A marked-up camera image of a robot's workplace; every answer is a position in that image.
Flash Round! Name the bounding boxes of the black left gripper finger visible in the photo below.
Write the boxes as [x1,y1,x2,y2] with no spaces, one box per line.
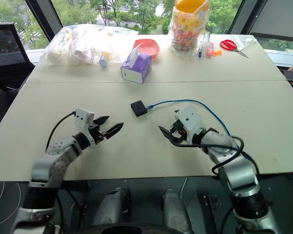
[93,116,110,127]
[105,122,125,140]

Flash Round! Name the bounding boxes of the clear plastic wrapper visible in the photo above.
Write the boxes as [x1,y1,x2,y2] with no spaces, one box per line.
[233,34,257,51]

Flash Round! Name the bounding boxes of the bag with colourful yellow container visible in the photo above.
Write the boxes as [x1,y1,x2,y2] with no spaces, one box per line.
[168,0,210,59]

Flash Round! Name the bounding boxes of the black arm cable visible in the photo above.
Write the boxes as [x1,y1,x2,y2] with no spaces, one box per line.
[45,111,77,150]
[169,131,261,176]

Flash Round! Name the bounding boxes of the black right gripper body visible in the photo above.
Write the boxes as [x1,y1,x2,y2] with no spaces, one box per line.
[169,118,187,138]

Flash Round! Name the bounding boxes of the seated person in dark clothing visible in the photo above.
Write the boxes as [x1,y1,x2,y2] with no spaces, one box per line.
[0,85,20,140]

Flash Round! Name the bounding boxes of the purple tissue box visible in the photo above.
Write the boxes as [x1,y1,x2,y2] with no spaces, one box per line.
[120,45,153,85]

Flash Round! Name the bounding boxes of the clear bag of toys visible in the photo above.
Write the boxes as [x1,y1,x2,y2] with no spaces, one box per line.
[40,23,140,68]

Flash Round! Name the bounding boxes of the red handled scissors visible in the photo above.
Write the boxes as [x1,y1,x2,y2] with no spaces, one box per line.
[219,39,250,59]

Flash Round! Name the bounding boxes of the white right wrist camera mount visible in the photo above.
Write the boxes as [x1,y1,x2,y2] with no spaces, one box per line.
[174,104,207,145]

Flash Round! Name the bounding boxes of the black mesh office chair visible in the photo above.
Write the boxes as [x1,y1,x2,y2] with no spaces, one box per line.
[0,22,36,91]

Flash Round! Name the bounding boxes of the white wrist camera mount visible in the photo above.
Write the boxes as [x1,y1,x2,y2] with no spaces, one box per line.
[174,104,207,145]
[74,108,95,134]

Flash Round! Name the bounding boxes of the black smartphone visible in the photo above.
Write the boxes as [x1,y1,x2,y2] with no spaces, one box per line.
[279,68,293,84]

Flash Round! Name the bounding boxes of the black metal floor bracket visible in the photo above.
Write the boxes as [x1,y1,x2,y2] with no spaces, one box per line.
[202,194,226,234]

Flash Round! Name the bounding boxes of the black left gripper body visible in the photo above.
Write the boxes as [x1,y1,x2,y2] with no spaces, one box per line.
[87,123,107,145]

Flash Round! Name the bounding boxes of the thin white floor cable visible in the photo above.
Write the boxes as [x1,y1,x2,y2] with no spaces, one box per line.
[180,177,188,198]

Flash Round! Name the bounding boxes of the black rectangular box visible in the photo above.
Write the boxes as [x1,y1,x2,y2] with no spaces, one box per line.
[130,99,148,118]

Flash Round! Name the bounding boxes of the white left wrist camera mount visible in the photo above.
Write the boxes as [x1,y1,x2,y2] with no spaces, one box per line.
[74,108,95,134]

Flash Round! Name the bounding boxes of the pink plastic bowl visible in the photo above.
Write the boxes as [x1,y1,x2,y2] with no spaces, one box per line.
[132,39,160,59]

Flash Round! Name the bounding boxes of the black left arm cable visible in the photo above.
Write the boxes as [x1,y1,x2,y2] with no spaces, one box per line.
[45,111,77,150]

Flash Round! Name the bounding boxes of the dark rounded robot leg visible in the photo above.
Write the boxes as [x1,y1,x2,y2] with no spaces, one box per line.
[162,189,193,234]
[97,187,132,228]

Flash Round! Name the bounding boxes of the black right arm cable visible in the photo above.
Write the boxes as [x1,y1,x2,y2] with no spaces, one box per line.
[169,131,261,176]

